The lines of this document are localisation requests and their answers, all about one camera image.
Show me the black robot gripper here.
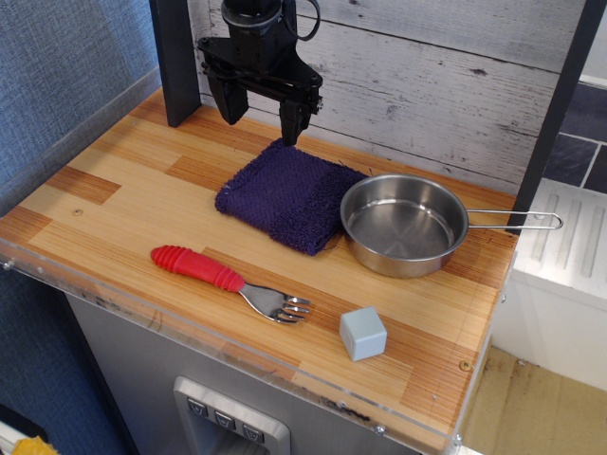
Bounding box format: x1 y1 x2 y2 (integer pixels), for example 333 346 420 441
197 12 322 145

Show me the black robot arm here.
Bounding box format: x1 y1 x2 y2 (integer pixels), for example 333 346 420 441
197 1 322 146

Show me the purple knitted towel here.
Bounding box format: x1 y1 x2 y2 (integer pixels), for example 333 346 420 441
215 139 366 256

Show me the stainless steel pan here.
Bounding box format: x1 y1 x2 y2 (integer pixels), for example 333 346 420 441
340 173 563 279

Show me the clear acrylic front guard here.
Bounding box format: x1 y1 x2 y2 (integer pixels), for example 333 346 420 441
1 241 464 454

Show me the grey cube block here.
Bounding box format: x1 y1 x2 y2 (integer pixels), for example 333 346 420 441
340 307 387 361

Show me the silver button panel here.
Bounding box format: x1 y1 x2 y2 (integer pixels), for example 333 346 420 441
174 376 291 454

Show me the white radiator heater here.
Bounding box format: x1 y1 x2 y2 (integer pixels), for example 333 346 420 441
492 179 606 389

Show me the yellow object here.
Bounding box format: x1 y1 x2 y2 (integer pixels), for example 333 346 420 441
11 437 59 455

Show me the black cable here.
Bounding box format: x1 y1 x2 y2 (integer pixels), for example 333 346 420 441
282 0 322 43

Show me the black left frame post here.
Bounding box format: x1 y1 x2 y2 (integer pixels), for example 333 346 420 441
149 0 201 127

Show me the black frame post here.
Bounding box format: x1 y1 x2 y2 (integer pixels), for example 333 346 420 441
149 0 201 127
506 0 606 235

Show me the red handled metal fork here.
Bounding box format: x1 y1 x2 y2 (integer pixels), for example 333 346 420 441
150 246 311 324

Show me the black right frame post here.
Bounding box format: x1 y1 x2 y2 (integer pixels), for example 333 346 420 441
506 0 606 235

